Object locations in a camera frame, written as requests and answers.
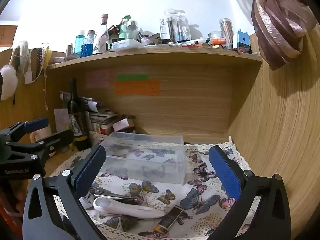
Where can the clear brush packaging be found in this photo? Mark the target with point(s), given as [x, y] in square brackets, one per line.
[175, 27]

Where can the metal nail clipper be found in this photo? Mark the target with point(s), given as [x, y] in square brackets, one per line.
[117, 195]

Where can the clear plastic box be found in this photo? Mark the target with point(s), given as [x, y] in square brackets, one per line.
[150, 162]

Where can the clear labelled wine bottle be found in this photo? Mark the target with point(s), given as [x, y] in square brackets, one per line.
[101, 42]

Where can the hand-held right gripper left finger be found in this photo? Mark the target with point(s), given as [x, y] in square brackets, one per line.
[90, 172]

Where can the clear lidded box on shelf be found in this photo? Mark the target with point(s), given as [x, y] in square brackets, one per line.
[126, 45]

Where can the pink sticky note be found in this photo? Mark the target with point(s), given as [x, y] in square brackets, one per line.
[97, 78]

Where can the white handwritten note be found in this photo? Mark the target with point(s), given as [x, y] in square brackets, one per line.
[61, 120]

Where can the glass jar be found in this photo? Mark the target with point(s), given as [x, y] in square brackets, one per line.
[216, 35]

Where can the butterfly printed cloth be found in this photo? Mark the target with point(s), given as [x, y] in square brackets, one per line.
[200, 205]

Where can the white fuzzy strip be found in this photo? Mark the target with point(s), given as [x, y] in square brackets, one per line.
[24, 51]

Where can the white paper tag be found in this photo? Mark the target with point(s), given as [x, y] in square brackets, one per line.
[28, 77]

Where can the green pump bottle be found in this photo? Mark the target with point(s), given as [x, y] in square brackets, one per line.
[124, 30]

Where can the white plug adapter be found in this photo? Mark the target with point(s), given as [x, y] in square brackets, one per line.
[88, 201]

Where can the black lace ribbon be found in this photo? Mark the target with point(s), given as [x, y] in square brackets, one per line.
[38, 60]

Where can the glass bottle with blue beads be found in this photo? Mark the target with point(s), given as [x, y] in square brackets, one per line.
[88, 47]

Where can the tall blue liquid bottle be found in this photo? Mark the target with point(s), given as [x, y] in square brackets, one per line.
[80, 45]

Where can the clear cylinder with copper sticks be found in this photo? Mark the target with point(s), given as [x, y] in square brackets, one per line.
[226, 30]

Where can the orange tube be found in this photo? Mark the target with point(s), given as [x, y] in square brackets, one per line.
[218, 41]

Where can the blue white box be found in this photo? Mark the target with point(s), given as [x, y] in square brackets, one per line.
[242, 40]

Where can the yellow hanging item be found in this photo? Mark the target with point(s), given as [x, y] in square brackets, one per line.
[47, 56]

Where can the orange sticky note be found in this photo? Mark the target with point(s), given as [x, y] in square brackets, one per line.
[137, 88]

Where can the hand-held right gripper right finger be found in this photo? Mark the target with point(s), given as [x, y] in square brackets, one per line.
[225, 172]

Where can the stack of papers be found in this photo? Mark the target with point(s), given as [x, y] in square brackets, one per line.
[100, 120]

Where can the white fluffy pompom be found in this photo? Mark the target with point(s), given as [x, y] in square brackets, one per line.
[8, 82]

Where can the wooden shelf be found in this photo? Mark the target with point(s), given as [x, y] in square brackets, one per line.
[150, 55]

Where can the pink striped curtain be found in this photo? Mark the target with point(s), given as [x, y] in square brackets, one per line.
[280, 25]

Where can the green sticky note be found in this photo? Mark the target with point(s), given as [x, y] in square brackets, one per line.
[133, 77]

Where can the dark wine bottle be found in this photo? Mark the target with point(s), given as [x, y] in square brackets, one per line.
[75, 110]

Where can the clear empty bottle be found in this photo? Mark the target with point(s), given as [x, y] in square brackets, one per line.
[132, 31]

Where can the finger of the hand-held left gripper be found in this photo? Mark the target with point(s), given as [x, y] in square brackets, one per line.
[58, 140]
[36, 125]

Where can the white handheld device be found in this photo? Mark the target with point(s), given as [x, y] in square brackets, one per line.
[130, 210]

